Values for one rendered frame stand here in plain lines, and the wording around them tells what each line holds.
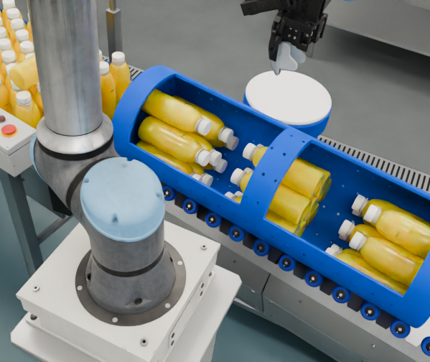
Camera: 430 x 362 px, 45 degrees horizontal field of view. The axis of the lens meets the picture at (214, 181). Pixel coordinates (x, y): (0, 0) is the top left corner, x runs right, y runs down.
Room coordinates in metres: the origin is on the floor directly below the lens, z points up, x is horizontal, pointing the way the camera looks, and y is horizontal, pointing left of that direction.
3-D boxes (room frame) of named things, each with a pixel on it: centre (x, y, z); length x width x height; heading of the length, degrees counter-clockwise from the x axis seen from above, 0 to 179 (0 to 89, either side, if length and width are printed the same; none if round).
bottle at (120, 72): (1.38, 0.35, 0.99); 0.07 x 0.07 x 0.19
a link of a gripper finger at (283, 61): (0.92, -0.11, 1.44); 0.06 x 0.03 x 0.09; 61
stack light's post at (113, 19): (1.65, 0.43, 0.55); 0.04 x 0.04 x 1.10; 61
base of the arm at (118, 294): (0.49, 0.12, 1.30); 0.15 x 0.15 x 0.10
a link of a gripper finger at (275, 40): (0.93, -0.09, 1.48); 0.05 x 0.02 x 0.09; 151
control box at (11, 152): (0.99, 0.59, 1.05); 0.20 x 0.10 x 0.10; 61
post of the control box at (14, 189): (0.99, 0.59, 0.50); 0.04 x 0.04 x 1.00; 61
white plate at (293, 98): (1.37, -0.20, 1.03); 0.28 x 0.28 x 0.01
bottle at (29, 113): (1.12, 0.56, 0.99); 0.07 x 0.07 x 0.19
